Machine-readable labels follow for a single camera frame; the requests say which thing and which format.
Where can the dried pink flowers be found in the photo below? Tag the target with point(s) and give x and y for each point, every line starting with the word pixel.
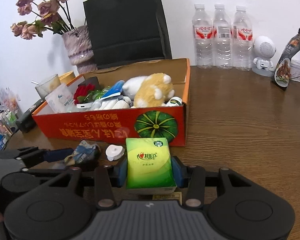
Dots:
pixel 52 15

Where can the white long box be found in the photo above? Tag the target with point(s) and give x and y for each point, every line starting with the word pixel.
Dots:
pixel 119 102

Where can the right water bottle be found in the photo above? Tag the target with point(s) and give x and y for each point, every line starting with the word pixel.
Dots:
pixel 242 30

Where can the green plastic packet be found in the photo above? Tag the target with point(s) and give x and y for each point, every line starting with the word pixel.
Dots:
pixel 95 95

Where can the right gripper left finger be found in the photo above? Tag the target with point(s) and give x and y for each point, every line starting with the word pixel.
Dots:
pixel 106 178

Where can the blue white toothpaste tube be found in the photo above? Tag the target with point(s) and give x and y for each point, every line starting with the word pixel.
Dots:
pixel 114 91

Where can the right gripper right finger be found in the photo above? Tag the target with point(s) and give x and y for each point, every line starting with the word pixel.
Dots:
pixel 191 178

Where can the red artificial rose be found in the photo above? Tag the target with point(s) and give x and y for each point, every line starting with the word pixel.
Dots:
pixel 84 94

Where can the yellow cup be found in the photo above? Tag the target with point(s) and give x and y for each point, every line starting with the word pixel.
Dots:
pixel 66 77

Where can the black power adapter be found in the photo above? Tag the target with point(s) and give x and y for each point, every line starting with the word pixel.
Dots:
pixel 93 81

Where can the small white round device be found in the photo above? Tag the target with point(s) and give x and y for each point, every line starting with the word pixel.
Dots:
pixel 114 152

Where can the white medicine bottle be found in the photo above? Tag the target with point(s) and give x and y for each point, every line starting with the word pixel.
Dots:
pixel 174 101

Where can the orange cardboard box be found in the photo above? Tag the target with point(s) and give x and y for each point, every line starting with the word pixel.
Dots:
pixel 115 125

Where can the green tissue pack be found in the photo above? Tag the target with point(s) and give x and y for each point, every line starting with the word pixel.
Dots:
pixel 149 167

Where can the blue snack wrapper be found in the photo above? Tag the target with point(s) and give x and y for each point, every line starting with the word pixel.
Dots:
pixel 86 152

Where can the purple textured vase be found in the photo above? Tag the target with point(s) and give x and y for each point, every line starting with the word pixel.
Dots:
pixel 79 48

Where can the white robot figurine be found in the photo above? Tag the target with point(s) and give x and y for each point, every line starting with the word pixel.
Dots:
pixel 264 49

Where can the clear glass cup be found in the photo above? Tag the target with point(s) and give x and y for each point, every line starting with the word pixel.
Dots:
pixel 47 86

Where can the small white tin box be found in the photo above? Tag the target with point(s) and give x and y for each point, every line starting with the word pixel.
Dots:
pixel 295 71

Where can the white wet wipes pack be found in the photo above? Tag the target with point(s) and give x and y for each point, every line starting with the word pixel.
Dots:
pixel 61 99

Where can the dark sauce pouch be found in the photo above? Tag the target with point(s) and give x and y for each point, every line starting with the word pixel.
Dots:
pixel 282 71

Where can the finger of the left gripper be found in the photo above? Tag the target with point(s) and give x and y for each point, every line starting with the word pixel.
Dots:
pixel 57 155

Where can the black box with logo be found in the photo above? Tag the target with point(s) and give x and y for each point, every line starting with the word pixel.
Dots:
pixel 26 123

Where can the water bottle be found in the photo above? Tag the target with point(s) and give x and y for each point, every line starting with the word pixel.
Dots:
pixel 202 30
pixel 242 30
pixel 222 38

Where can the black paper bag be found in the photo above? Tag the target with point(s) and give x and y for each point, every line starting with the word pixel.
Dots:
pixel 127 31

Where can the yellow white plush toy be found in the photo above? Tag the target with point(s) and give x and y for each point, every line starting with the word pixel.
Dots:
pixel 149 91

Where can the left water bottle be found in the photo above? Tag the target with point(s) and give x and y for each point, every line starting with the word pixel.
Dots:
pixel 202 30

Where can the middle water bottle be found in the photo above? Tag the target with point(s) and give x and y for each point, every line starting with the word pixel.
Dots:
pixel 222 38

